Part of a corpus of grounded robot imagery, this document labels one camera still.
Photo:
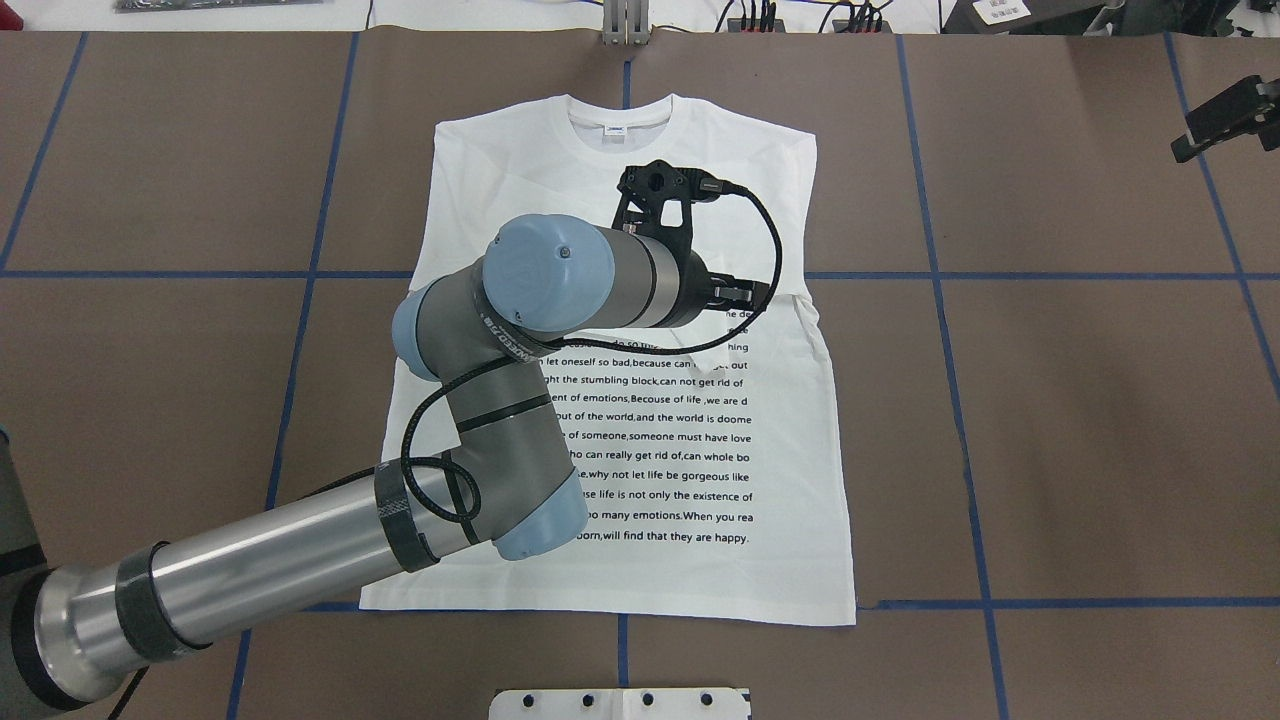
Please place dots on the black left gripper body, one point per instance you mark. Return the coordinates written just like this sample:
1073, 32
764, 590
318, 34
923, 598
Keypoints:
693, 286

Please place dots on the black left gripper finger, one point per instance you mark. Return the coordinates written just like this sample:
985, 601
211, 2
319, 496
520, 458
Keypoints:
732, 283
741, 301

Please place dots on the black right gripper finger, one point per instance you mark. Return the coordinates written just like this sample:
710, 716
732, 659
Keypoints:
1249, 107

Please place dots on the white long-sleeve printed t-shirt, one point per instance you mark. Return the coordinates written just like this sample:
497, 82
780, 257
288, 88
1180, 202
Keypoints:
713, 482

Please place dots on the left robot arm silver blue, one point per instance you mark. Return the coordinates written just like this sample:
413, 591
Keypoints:
482, 459

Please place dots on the orange black electronics module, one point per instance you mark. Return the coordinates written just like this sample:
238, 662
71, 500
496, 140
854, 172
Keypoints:
856, 18
750, 17

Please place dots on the black box with white label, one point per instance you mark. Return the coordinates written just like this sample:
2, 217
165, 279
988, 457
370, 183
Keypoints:
1050, 18

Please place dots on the brown paper table mat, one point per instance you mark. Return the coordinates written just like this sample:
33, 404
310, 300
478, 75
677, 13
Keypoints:
1055, 355

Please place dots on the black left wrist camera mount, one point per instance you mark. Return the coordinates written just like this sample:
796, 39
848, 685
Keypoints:
656, 200

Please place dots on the aluminium frame post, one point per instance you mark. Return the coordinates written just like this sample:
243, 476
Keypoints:
626, 23

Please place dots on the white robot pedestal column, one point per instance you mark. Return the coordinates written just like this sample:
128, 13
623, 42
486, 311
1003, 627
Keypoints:
623, 703

